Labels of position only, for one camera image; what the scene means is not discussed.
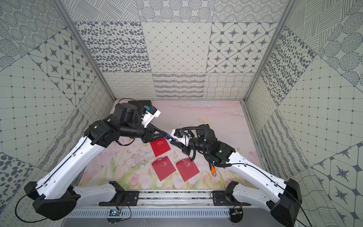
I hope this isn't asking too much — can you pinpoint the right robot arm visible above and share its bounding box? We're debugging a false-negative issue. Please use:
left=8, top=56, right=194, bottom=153
left=167, top=124, right=302, bottom=227

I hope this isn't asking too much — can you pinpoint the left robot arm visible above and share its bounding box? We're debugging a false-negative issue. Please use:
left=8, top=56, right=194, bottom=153
left=24, top=103, right=175, bottom=220

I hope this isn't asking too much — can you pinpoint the red envelope bottom right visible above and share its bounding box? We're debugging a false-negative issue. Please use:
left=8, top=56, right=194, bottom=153
left=176, top=158, right=200, bottom=182

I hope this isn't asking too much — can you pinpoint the red envelope bottom left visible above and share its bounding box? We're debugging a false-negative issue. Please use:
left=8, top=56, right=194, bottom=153
left=152, top=156, right=176, bottom=181

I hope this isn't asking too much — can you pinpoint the black plastic case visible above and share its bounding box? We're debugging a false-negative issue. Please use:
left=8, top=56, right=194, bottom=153
left=136, top=100, right=152, bottom=109

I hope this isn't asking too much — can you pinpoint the orange adjustable wrench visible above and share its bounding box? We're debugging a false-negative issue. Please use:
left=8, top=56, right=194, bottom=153
left=210, top=165, right=216, bottom=177

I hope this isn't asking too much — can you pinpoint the right circuit board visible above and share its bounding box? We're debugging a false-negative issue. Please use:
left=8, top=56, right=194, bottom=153
left=229, top=208, right=244, bottom=223

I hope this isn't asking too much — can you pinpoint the circuit board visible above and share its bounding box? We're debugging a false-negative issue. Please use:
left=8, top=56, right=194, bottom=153
left=106, top=209, right=122, bottom=224
left=229, top=208, right=244, bottom=223

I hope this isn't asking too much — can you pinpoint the left circuit board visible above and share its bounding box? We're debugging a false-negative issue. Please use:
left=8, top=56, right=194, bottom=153
left=106, top=209, right=122, bottom=224

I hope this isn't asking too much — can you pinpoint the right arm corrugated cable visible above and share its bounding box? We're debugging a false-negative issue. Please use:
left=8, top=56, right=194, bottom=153
left=181, top=126, right=227, bottom=168

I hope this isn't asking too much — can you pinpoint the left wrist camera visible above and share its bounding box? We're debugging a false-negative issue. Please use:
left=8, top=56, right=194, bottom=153
left=141, top=106, right=161, bottom=128

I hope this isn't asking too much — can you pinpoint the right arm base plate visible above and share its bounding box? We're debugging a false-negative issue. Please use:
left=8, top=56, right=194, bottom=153
left=209, top=191, right=241, bottom=206

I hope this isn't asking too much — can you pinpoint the aluminium mounting rail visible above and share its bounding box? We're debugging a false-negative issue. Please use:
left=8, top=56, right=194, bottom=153
left=65, top=188, right=293, bottom=209

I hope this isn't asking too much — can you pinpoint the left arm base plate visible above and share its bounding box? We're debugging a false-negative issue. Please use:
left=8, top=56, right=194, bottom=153
left=98, top=191, right=140, bottom=207

